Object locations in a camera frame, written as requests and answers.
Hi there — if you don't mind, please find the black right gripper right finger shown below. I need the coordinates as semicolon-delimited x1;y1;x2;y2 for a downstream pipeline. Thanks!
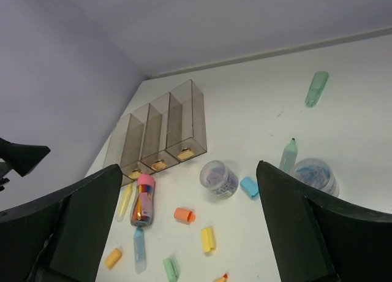
256;161;391;281

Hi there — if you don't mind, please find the clear paperclip jar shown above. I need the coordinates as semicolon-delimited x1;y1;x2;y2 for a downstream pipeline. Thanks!
199;160;239;199
291;158;339;197

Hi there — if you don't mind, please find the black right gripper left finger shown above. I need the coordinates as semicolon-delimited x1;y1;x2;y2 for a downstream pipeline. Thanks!
1;164;123;281

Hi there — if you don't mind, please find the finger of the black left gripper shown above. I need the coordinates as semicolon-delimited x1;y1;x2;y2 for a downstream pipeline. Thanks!
1;139;51;177

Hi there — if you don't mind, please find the orange highlighter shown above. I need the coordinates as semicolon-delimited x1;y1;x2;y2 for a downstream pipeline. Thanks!
213;273;228;282

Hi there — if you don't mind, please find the smoky clear drawer organizer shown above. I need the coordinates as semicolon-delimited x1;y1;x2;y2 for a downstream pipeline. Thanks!
104;80;207;185

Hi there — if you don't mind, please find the green capped highlighter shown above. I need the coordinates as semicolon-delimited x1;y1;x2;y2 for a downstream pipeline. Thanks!
305;71;329;108

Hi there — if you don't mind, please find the green highlighter with tip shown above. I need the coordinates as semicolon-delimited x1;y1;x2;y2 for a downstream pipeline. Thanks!
279;138;298;174

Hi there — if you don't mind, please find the yellow highlighter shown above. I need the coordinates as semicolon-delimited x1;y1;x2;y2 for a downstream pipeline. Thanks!
116;183;133;223

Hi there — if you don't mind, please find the blue highlighter cap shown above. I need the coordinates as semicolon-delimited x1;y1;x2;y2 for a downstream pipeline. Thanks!
239;177;259;199

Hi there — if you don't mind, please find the green highlighter cap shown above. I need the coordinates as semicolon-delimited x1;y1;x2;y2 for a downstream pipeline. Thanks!
163;257;179;282

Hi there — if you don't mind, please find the blue highlighter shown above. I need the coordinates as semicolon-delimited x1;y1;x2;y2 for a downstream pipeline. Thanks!
134;227;147;274

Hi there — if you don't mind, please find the pink capped pen tube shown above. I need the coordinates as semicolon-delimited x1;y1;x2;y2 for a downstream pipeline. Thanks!
130;173;156;227

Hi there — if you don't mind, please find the orange yellow highlighter cap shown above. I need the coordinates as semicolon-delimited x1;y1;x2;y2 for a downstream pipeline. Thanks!
105;248;123;270

